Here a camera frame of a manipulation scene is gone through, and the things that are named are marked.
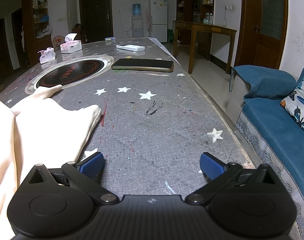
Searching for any blue sofa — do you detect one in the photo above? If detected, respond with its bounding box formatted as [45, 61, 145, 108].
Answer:
[227, 65, 304, 240]

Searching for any black smartphone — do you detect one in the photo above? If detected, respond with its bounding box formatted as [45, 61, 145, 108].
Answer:
[111, 58, 174, 73]

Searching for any round black induction cooktop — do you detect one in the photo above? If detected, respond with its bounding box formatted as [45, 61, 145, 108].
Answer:
[24, 54, 115, 95]

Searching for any grey star table cover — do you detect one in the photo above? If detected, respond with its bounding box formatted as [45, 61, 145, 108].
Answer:
[0, 37, 258, 205]

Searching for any round patterned hand fan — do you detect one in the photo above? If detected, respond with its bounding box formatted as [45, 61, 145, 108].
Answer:
[52, 35, 65, 51]

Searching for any dark entrance door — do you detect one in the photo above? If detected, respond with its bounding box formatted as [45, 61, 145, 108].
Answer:
[79, 0, 112, 43]

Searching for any pink white tissue box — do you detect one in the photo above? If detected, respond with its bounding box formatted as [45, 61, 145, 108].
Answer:
[60, 33, 82, 54]

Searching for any water dispenser with blue bottle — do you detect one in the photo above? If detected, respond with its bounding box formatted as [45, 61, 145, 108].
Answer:
[131, 3, 144, 38]

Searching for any wooden open shelf cabinet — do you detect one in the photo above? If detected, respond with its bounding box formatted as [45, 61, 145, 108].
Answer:
[21, 0, 53, 67]

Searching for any wall socket with cable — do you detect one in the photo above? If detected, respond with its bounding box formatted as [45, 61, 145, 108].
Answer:
[223, 4, 233, 28]

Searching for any wooden side table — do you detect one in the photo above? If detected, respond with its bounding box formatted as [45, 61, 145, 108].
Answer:
[172, 20, 237, 74]

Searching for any white refrigerator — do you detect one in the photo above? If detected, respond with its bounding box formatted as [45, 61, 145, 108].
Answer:
[148, 0, 168, 43]

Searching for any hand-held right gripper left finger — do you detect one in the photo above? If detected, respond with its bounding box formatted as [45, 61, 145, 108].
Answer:
[19, 152, 119, 204]

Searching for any white remote control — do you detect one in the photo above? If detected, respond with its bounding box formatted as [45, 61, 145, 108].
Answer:
[116, 44, 146, 52]

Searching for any tall wooden shelf unit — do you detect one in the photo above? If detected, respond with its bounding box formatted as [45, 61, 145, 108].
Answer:
[176, 0, 215, 46]

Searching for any brown door with glass pane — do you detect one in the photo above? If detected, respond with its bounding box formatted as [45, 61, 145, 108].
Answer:
[235, 0, 289, 68]

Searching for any cream garment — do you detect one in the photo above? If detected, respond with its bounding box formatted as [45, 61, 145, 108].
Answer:
[0, 84, 102, 240]

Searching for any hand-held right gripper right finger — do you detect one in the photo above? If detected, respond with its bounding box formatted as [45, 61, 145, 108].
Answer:
[185, 152, 282, 205]

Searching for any butterfly print cushion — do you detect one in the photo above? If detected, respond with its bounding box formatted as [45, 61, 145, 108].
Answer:
[280, 75, 304, 138]

